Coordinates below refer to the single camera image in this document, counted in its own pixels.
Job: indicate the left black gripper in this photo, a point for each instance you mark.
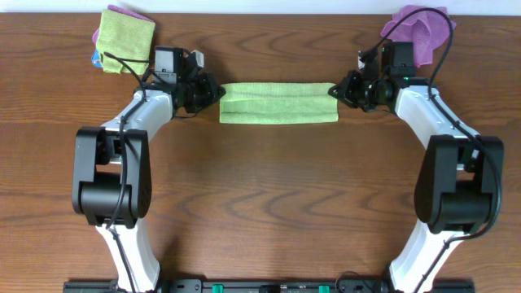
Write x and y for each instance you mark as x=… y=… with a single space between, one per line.
x=207 y=85

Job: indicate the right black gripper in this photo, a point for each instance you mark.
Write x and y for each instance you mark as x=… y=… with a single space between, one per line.
x=344 y=91

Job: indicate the green microfiber cloth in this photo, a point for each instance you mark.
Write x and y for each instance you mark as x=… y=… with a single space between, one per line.
x=270 y=103

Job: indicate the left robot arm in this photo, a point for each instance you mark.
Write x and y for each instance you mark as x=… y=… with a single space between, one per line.
x=111 y=182

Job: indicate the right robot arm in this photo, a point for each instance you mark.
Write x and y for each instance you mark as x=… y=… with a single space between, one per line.
x=457 y=196

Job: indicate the folded green cloth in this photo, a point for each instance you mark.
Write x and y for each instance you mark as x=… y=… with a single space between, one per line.
x=125 y=37

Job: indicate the crumpled purple cloth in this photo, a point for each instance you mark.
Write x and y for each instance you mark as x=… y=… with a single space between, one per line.
x=426 y=30

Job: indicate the folded blue cloth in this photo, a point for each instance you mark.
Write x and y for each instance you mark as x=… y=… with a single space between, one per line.
x=96 y=60

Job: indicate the folded purple cloth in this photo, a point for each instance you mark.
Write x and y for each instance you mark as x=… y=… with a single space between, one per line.
x=123 y=11

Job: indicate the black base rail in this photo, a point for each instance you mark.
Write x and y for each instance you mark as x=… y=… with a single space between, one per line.
x=347 y=285

